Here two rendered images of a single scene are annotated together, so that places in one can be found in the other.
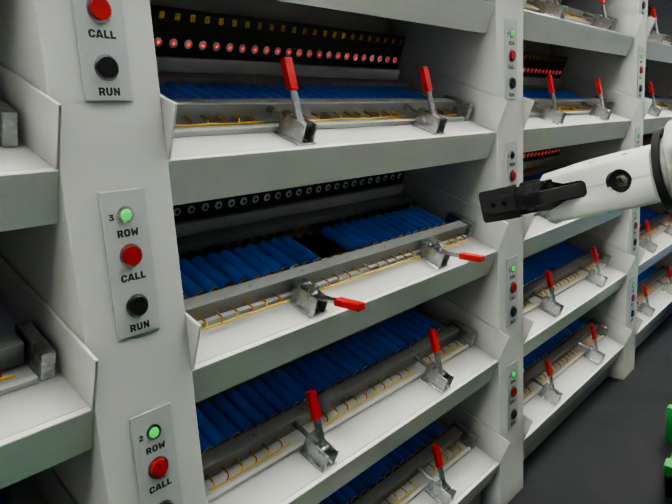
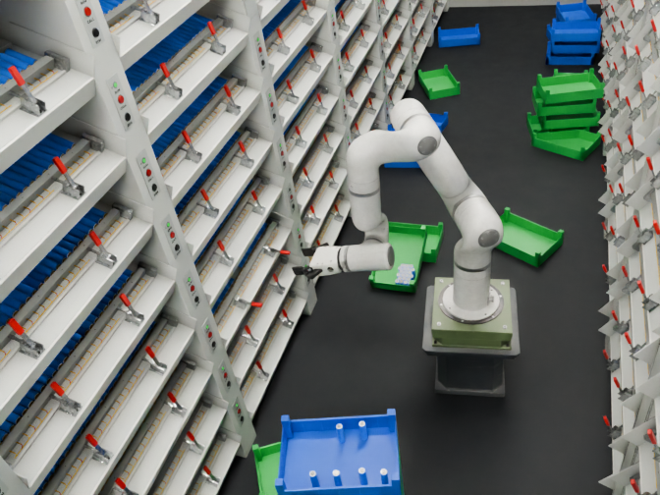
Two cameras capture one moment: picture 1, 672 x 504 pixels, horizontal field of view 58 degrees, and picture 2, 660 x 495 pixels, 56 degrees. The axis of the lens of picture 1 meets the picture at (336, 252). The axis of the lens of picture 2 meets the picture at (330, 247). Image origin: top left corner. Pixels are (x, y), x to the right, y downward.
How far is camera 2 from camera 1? 1.53 m
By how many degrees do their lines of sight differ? 33
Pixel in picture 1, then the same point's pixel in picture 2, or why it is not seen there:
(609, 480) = (351, 285)
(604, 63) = not seen: hidden behind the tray
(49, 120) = (192, 321)
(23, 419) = (199, 382)
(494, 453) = (303, 297)
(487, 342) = (293, 260)
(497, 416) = (302, 285)
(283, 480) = (246, 356)
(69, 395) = (203, 370)
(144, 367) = (217, 356)
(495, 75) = (277, 168)
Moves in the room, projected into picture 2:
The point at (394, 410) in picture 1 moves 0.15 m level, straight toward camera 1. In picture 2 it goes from (268, 311) to (279, 339)
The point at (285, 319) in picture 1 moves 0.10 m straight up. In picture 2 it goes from (237, 314) to (230, 293)
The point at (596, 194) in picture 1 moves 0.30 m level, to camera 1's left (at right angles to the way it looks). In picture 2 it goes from (325, 271) to (236, 307)
